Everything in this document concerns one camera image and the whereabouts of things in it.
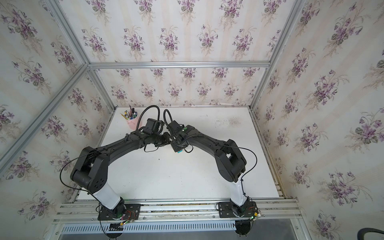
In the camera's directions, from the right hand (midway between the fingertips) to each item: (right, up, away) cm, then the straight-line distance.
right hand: (180, 146), depth 89 cm
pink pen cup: (-33, +14, +10) cm, 37 cm away
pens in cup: (-36, +20, +14) cm, 44 cm away
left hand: (-4, +3, 0) cm, 5 cm away
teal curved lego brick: (+1, -1, -9) cm, 9 cm away
